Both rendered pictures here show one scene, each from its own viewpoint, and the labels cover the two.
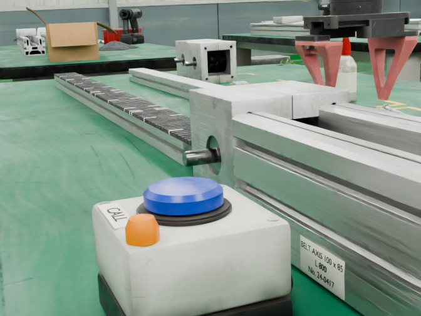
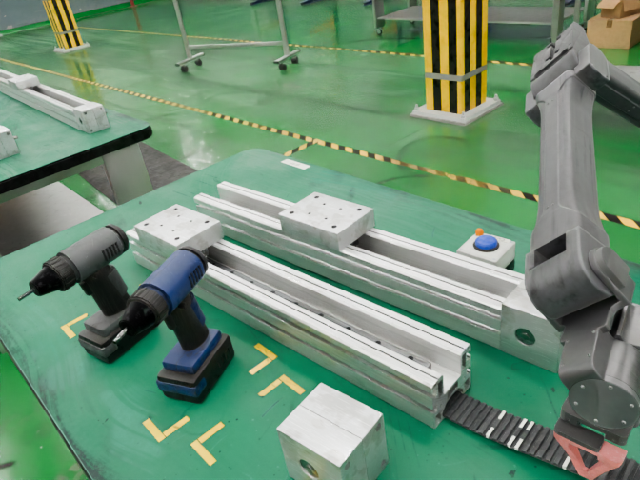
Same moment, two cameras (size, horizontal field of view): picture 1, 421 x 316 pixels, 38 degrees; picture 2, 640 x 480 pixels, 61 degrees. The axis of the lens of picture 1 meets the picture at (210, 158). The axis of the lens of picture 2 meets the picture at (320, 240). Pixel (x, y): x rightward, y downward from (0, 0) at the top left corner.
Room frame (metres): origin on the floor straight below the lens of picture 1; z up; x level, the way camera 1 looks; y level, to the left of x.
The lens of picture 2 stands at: (0.97, -0.57, 1.41)
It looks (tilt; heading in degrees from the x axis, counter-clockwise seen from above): 31 degrees down; 159
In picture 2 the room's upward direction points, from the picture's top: 9 degrees counter-clockwise
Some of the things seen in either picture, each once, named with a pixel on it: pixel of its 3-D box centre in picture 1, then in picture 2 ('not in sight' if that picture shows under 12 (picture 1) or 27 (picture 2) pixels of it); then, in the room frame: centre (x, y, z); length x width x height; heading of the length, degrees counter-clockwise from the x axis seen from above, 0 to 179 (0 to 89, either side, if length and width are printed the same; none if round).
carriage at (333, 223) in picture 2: not in sight; (327, 225); (0.08, -0.21, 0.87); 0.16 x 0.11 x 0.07; 21
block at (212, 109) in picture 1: (253, 148); (546, 315); (0.49, -0.04, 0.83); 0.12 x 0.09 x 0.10; 111
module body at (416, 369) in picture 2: not in sight; (263, 293); (0.15, -0.39, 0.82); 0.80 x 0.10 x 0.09; 21
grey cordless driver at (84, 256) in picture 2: not in sight; (90, 303); (0.08, -0.67, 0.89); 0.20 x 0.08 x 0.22; 121
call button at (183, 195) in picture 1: (183, 203); (486, 244); (0.29, 0.01, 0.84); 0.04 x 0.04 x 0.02
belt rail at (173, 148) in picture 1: (104, 101); not in sight; (1.09, 0.18, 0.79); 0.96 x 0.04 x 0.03; 21
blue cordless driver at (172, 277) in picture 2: not in sight; (173, 337); (0.26, -0.56, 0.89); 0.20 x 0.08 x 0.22; 133
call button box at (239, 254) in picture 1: (202, 261); (483, 260); (0.30, 0.01, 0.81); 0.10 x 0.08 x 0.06; 111
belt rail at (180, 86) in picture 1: (203, 91); not in sight; (1.15, 0.01, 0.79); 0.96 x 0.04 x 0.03; 21
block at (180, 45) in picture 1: (194, 59); not in sight; (1.60, 0.03, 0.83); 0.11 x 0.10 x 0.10; 111
